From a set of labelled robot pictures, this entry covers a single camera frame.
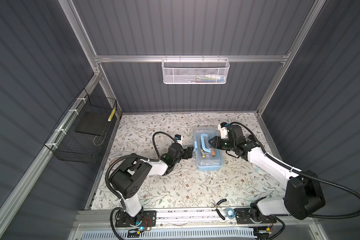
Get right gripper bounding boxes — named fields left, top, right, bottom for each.
left=208, top=135, right=235, bottom=152

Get light blue plastic toolbox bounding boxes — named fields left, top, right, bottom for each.
left=194, top=127, right=224, bottom=171

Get yellow black screwdriver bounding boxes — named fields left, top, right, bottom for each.
left=200, top=148, right=207, bottom=159

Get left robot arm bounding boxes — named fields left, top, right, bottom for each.
left=105, top=143, right=194, bottom=218

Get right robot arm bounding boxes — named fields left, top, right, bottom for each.
left=209, top=122, right=326, bottom=223

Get markers in white basket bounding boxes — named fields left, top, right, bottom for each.
left=185, top=75, right=226, bottom=84

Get blue tape roll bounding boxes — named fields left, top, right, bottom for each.
left=225, top=208, right=236, bottom=220

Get yellow marker in basket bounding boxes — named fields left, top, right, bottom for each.
left=108, top=108, right=116, bottom=122

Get white perforated vent strip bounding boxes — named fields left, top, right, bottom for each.
left=79, top=227, right=256, bottom=240

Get black foam pad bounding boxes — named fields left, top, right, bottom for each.
left=75, top=112, right=108, bottom=137

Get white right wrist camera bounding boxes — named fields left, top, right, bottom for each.
left=218, top=122, right=229, bottom=139

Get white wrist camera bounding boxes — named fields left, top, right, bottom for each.
left=175, top=135, right=183, bottom=145
left=218, top=122, right=229, bottom=139

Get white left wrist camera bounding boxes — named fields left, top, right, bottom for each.
left=175, top=135, right=183, bottom=145

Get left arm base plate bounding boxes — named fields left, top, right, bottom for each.
left=115, top=210, right=157, bottom=228

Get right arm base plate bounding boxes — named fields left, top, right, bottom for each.
left=234, top=208, right=277, bottom=224

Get white wire mesh basket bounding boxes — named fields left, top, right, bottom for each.
left=161, top=57, right=230, bottom=85

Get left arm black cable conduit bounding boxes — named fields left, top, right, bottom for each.
left=104, top=131, right=178, bottom=240

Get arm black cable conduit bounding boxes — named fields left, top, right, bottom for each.
left=229, top=121, right=360, bottom=240
left=104, top=131, right=178, bottom=240

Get black wire basket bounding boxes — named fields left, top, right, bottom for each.
left=45, top=89, right=118, bottom=164

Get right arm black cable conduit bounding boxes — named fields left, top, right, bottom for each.
left=229, top=121, right=360, bottom=240

